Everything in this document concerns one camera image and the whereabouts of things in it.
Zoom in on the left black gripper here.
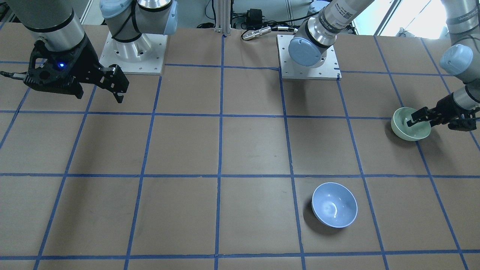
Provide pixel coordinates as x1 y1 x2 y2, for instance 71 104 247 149
407 94 479 132

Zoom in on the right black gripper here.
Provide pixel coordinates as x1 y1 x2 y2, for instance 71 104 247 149
23 34 130 103

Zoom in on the light green bowl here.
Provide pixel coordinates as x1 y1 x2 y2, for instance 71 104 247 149
390 107 432 141

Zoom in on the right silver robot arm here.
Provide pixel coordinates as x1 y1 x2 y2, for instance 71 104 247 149
1 0 178 103

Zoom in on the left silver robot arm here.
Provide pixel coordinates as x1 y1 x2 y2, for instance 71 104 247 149
288 0 479 131

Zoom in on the light blue bowl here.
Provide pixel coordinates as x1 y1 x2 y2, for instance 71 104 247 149
311 182 358 228

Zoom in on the silver metal cylinder connector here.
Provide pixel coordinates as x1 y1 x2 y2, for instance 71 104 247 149
240 26 272 41

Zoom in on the black power adapter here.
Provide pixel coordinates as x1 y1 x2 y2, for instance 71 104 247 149
246 8 263 25

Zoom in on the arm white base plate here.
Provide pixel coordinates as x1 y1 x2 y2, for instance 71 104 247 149
277 34 342 80
99 33 169 75

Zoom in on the aluminium frame post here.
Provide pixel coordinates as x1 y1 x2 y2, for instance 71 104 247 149
211 0 232 36

